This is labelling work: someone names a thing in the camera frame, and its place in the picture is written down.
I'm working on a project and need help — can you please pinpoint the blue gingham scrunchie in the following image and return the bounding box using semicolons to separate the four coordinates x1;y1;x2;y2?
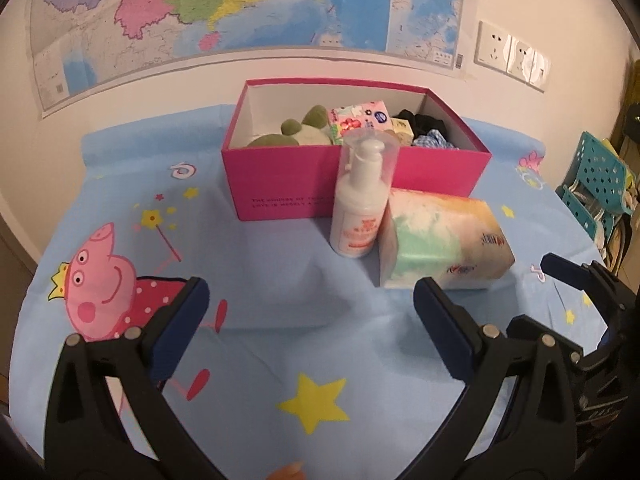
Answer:
412;129;457;150

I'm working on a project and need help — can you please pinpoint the small floral tissue packet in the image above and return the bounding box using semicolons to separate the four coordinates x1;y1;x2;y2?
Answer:
329;101;393;145

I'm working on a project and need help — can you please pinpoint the green frog plush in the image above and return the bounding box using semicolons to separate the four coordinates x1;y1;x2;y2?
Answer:
247;105;333;148

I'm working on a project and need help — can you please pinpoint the teal perforated plastic chair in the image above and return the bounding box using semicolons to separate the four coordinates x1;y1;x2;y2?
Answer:
556;131;632;245

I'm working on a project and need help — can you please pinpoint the pastel tissue pack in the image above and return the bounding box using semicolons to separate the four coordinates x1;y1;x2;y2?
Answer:
378;188;515;289

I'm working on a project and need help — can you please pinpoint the blue cartoon pig tablecloth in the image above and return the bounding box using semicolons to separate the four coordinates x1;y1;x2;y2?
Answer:
8;103;612;480

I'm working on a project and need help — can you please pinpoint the white pump lotion bottle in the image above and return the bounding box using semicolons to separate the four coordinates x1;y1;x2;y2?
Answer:
330;129;400;258

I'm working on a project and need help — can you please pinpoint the pink cardboard box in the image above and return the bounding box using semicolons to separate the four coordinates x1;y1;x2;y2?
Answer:
220;77;493;222

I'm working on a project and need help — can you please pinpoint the white wall socket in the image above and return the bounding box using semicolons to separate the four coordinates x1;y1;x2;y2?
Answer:
474;21;512;73
506;37;551;92

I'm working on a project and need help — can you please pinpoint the colourful wall map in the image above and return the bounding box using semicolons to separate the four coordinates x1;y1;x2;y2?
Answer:
29;0;463;110

